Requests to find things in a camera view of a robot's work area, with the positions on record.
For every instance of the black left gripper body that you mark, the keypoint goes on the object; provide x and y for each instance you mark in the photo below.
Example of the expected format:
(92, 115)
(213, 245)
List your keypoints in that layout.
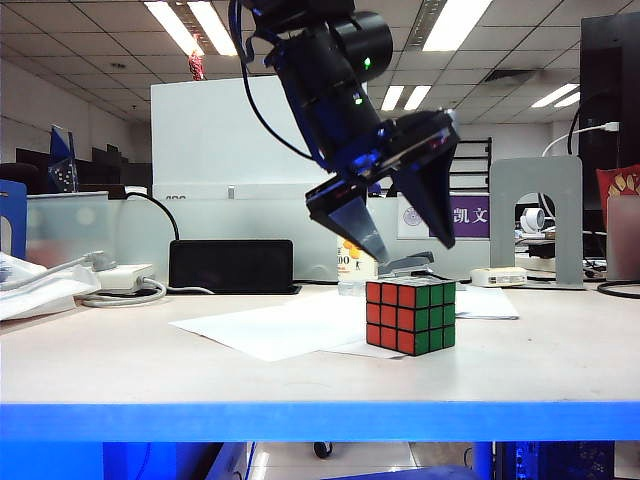
(400, 145)

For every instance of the frosted glass desk partition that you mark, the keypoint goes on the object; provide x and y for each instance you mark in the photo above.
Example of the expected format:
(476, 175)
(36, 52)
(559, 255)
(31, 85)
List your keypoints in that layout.
(250, 220)

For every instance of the blue crystal trophy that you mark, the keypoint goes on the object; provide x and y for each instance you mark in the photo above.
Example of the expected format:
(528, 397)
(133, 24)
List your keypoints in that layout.
(62, 165)

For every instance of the blue table frame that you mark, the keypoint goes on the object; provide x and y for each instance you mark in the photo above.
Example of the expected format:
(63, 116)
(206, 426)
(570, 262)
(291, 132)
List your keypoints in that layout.
(320, 422)

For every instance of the red hanging ornament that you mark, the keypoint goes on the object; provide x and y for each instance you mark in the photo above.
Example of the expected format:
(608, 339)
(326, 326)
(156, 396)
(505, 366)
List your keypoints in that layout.
(196, 67)

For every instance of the clear bottle with orange label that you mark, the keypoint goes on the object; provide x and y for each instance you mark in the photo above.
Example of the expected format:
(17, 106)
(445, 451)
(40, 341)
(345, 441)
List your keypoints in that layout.
(350, 262)

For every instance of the black shelf rack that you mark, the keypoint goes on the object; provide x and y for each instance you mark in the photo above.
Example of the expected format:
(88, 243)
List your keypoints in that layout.
(489, 165)

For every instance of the plastic bag with papers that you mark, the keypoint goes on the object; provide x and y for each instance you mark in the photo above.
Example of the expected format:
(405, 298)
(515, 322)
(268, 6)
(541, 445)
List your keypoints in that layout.
(35, 295)

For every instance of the fluorescent ceiling light panel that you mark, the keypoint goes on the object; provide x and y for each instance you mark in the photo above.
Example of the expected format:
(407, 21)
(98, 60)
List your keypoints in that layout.
(417, 98)
(392, 98)
(455, 25)
(172, 27)
(555, 96)
(570, 100)
(212, 27)

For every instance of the white power strip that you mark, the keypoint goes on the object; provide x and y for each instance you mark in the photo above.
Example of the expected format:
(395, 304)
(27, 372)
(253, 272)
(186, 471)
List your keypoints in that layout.
(125, 275)

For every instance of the grey stapler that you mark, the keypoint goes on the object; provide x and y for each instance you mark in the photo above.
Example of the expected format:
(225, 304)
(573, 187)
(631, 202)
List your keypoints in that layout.
(415, 260)

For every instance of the white paper sheet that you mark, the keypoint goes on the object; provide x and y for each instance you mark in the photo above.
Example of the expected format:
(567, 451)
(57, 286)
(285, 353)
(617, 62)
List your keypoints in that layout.
(487, 305)
(370, 350)
(280, 325)

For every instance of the small white desk fan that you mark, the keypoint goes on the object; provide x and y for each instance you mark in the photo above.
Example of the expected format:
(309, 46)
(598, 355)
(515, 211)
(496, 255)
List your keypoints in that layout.
(532, 220)

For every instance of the grey metal bookend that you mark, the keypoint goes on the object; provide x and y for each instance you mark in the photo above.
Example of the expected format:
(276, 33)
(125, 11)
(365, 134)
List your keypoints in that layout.
(500, 215)

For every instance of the purple and white name sign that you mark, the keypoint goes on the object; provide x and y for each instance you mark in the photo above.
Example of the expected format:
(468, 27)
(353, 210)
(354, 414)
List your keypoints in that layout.
(472, 216)

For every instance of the black rectangular box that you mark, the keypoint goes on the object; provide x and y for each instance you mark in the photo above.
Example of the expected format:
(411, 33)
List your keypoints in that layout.
(230, 265)

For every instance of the black flat base plate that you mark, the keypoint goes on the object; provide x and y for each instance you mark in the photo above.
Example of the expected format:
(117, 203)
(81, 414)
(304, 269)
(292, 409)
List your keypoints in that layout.
(298, 289)

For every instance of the Rubik's cube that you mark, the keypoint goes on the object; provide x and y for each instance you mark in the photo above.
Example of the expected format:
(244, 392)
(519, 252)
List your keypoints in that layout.
(395, 315)

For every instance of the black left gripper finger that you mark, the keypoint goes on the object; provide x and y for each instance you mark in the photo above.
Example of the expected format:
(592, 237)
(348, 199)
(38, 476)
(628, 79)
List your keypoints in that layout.
(357, 222)
(435, 200)

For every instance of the small white adapter box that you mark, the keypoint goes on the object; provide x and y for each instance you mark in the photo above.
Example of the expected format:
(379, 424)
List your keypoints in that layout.
(500, 277)

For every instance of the black caster wheel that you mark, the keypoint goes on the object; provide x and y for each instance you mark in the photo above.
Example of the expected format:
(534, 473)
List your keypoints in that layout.
(322, 451)

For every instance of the pink frosted panel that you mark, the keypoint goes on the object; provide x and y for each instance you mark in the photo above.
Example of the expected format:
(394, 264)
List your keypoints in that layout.
(622, 240)

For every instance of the dark office chair back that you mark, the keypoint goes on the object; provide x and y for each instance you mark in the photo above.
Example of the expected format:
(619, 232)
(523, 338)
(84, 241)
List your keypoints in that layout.
(20, 180)

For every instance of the red snack bag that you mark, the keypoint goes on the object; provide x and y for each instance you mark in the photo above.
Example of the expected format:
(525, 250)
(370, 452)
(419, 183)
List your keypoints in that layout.
(620, 182)

